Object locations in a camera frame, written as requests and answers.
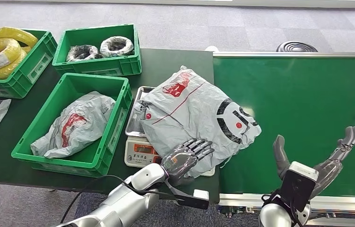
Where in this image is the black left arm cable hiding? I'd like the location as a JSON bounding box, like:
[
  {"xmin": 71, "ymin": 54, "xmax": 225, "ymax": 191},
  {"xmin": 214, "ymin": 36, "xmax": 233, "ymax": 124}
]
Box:
[{"xmin": 59, "ymin": 174, "xmax": 179, "ymax": 225}]

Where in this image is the black ribbed round base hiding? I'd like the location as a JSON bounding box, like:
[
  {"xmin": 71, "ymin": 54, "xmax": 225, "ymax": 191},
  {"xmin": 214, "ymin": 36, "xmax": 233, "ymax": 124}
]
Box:
[{"xmin": 276, "ymin": 41, "xmax": 319, "ymax": 53}]

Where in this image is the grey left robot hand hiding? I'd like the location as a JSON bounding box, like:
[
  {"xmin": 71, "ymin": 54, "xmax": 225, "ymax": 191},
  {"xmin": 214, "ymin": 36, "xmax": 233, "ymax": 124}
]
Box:
[{"xmin": 161, "ymin": 138, "xmax": 215, "ymax": 186}]

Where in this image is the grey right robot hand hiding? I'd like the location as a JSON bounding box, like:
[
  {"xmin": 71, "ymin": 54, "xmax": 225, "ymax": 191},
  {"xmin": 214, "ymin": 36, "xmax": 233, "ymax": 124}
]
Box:
[{"xmin": 272, "ymin": 126, "xmax": 355, "ymax": 201}]

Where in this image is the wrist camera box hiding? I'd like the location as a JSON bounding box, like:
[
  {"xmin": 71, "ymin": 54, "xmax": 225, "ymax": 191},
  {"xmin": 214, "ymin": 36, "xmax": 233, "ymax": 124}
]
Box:
[
  {"xmin": 279, "ymin": 161, "xmax": 320, "ymax": 214},
  {"xmin": 165, "ymin": 182, "xmax": 211, "ymax": 211}
]

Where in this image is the green plastic crate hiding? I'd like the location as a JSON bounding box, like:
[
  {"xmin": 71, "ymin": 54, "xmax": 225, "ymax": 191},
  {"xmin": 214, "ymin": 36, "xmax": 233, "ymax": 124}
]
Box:
[
  {"xmin": 0, "ymin": 28, "xmax": 58, "ymax": 100},
  {"xmin": 52, "ymin": 24, "xmax": 142, "ymax": 78},
  {"xmin": 11, "ymin": 73, "xmax": 134, "ymax": 179}
]

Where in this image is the grey courier bag, red print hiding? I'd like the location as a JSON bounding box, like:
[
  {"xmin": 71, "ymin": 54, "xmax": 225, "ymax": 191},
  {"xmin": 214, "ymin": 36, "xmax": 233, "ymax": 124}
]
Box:
[{"xmin": 30, "ymin": 91, "xmax": 116, "ymax": 160}]

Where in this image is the white electronic scale, steel tray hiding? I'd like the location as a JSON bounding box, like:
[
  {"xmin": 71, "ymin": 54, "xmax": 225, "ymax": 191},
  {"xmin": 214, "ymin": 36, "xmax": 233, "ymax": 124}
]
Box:
[{"xmin": 124, "ymin": 86, "xmax": 216, "ymax": 178}]

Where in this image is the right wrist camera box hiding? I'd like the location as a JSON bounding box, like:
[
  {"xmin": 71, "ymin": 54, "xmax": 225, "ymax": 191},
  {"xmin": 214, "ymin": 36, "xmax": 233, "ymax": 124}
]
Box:
[{"xmin": 279, "ymin": 161, "xmax": 320, "ymax": 214}]

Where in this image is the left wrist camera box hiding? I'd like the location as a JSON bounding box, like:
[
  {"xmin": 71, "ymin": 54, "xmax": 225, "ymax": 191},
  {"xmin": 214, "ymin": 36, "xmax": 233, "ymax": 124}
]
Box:
[{"xmin": 165, "ymin": 182, "xmax": 211, "ymax": 211}]

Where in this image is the green conveyor belt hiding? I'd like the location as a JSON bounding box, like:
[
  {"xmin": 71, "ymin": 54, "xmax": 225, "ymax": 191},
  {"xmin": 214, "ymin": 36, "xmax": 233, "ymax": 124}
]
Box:
[{"xmin": 212, "ymin": 52, "xmax": 355, "ymax": 227}]

